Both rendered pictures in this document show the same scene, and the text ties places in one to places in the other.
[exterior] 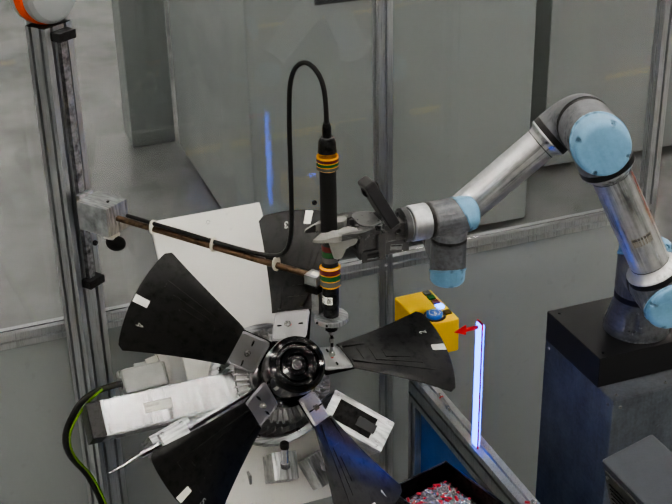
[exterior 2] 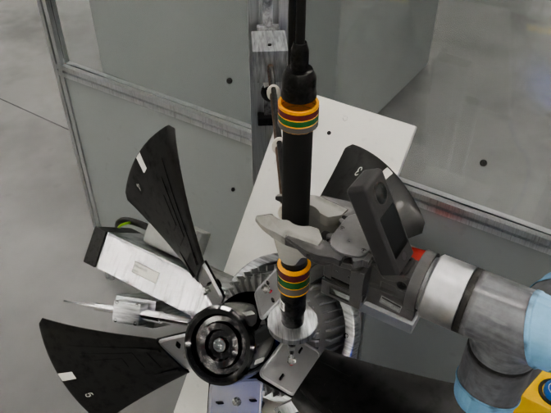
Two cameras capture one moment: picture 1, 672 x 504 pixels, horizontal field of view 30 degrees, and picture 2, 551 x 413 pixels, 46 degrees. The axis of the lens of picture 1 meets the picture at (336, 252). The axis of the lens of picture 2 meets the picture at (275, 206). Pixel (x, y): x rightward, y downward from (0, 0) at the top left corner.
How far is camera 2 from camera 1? 2.01 m
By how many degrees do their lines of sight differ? 45
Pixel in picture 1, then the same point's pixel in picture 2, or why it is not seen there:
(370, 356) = (329, 400)
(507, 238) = not seen: outside the picture
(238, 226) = (373, 141)
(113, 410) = (110, 249)
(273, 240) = (337, 180)
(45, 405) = not seen: hidden behind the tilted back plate
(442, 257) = (466, 368)
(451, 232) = (487, 348)
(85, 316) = (257, 147)
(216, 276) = (316, 181)
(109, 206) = (261, 50)
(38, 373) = not seen: hidden behind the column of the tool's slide
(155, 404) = (143, 270)
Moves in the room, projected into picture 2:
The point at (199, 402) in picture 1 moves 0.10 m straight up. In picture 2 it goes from (179, 297) to (173, 258)
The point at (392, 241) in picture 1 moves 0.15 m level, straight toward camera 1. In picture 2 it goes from (385, 292) to (278, 353)
